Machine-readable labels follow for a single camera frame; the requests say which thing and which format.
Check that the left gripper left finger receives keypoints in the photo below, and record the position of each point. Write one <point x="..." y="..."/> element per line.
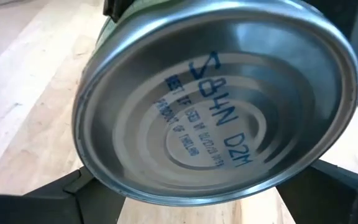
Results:
<point x="57" y="208"/>

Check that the green label can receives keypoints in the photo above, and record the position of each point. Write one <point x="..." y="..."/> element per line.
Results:
<point x="213" y="109"/>

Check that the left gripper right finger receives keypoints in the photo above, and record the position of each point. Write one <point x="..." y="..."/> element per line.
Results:
<point x="331" y="202"/>

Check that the black table edge bracket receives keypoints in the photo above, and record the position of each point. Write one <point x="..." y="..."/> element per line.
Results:
<point x="117" y="9"/>

